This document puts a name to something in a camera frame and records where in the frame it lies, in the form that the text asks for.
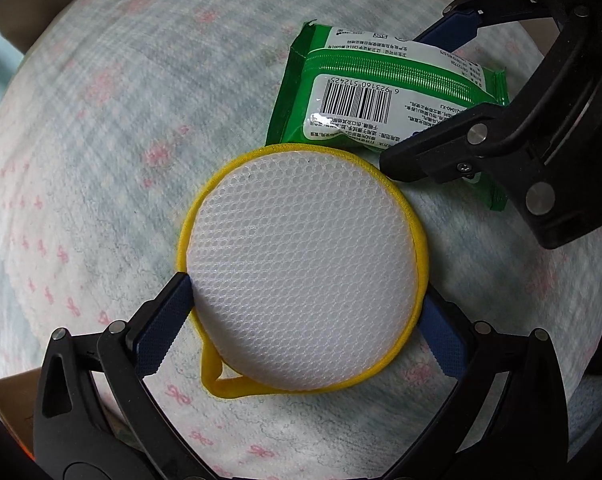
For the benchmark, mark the green wet wipes packet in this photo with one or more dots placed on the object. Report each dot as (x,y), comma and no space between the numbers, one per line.
(361,72)

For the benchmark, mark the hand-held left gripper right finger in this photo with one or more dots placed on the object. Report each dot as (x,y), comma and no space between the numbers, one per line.
(443,340)

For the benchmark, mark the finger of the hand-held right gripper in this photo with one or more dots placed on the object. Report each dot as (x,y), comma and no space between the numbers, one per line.
(456,22)
(446,147)

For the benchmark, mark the round yellow-rimmed mesh sponge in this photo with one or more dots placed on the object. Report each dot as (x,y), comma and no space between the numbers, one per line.
(301,270)

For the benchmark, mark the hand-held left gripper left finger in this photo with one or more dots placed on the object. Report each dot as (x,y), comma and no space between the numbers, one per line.
(161,327)

